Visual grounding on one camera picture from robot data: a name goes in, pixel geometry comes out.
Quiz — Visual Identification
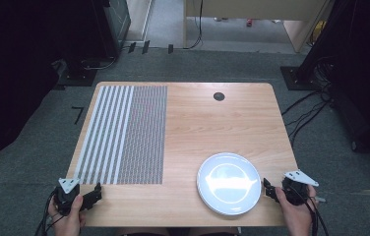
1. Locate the white round plate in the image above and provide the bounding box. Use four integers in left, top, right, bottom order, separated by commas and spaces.
196, 151, 263, 216

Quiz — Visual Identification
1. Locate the black hanging cable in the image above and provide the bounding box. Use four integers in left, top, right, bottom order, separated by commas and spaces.
183, 0, 205, 51

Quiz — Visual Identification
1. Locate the white floor cable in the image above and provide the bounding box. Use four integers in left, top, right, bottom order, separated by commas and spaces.
81, 53, 119, 72

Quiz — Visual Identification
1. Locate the grey striped placemat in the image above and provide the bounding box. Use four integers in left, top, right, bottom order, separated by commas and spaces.
73, 85, 168, 186

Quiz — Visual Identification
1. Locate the dark equipment cabinet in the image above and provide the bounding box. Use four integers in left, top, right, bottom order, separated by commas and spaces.
102, 0, 132, 50

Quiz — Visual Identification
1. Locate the black tape corner mark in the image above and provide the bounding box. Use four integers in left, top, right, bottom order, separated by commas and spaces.
71, 106, 85, 126

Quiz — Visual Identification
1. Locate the hand-held gripper black cable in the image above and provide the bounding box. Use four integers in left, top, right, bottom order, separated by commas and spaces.
34, 189, 65, 236
286, 183, 331, 236

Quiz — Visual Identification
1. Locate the black stand with base plate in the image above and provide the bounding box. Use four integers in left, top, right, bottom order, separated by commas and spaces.
58, 0, 122, 88
279, 0, 354, 91

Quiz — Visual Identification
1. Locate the right hand-held gripper black cable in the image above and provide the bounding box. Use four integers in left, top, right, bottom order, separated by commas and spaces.
286, 183, 331, 236

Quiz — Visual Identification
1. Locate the black floor cable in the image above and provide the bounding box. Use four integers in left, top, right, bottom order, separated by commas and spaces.
280, 89, 326, 117
286, 100, 332, 148

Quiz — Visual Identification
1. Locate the person's right hand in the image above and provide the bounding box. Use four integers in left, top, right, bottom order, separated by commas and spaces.
274, 184, 321, 236

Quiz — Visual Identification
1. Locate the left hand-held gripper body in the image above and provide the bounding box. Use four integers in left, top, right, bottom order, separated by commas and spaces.
53, 177, 84, 216

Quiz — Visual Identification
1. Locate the yellow object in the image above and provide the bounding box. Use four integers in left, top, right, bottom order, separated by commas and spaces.
310, 20, 328, 45

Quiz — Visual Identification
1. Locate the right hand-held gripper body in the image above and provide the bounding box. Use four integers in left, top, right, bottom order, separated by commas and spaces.
280, 169, 320, 207

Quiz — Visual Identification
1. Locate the light wooden desk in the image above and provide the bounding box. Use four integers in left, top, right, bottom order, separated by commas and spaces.
182, 0, 334, 54

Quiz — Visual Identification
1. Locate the person's left hand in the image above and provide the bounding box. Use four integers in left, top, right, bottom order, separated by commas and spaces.
47, 194, 88, 236

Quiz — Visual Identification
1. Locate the left hand-held gripper black cable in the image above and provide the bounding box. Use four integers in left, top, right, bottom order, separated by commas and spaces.
34, 189, 65, 236

